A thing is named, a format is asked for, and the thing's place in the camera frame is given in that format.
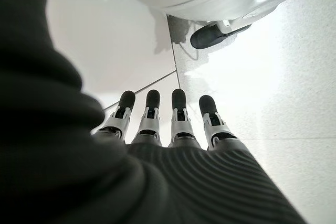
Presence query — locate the black robot left foot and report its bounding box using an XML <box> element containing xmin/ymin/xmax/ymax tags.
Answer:
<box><xmin>190</xmin><ymin>23</ymin><xmax>253</xmax><ymax>50</ymax></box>

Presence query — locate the white kitchen cabinet front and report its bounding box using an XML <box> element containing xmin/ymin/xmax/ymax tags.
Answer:
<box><xmin>36</xmin><ymin>0</ymin><xmax>182</xmax><ymax>145</ymax></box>

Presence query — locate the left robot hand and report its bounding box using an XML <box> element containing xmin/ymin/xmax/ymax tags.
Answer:
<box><xmin>0</xmin><ymin>0</ymin><xmax>308</xmax><ymax>224</ymax></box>

